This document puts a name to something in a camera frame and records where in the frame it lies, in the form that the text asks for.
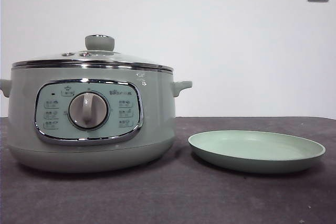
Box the pale green round plate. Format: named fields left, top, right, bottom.
left=188, top=130, right=327, bottom=174

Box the glass lid with green knob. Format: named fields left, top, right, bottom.
left=12, top=34, right=175, bottom=72

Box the pale green electric steamer pot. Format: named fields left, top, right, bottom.
left=0, top=63, right=193, bottom=174

